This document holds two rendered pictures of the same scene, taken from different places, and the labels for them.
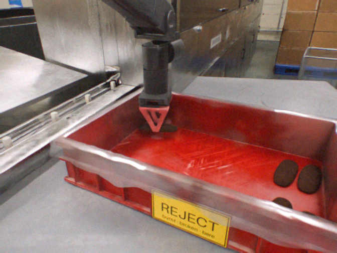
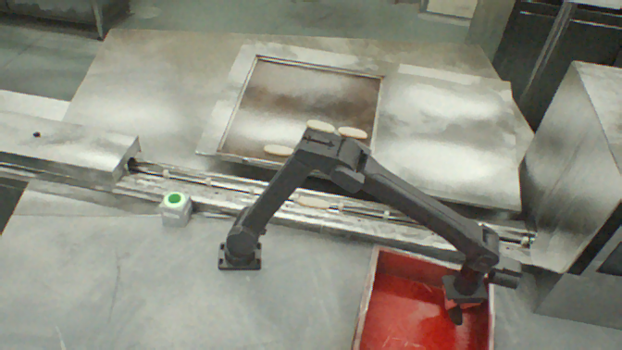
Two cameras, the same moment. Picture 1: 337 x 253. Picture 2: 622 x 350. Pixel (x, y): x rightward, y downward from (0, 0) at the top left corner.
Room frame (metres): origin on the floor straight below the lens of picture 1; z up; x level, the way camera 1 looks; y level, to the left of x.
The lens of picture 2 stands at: (-0.02, -0.52, 1.92)
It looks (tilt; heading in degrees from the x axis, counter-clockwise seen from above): 44 degrees down; 74
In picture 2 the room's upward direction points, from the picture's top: 6 degrees clockwise
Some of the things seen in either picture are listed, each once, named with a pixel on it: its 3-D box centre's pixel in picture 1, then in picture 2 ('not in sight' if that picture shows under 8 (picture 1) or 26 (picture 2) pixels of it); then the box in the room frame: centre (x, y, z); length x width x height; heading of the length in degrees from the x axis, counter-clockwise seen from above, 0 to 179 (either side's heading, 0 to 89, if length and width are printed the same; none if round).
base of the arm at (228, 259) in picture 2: not in sight; (240, 248); (0.03, 0.29, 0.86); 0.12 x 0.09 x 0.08; 172
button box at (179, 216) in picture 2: not in sight; (177, 211); (-0.14, 0.46, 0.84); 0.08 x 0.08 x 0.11; 68
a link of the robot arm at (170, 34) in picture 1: (162, 37); (496, 262); (0.60, 0.01, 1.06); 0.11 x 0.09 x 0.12; 154
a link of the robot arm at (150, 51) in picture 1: (156, 55); (478, 268); (0.56, 0.02, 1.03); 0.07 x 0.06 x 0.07; 154
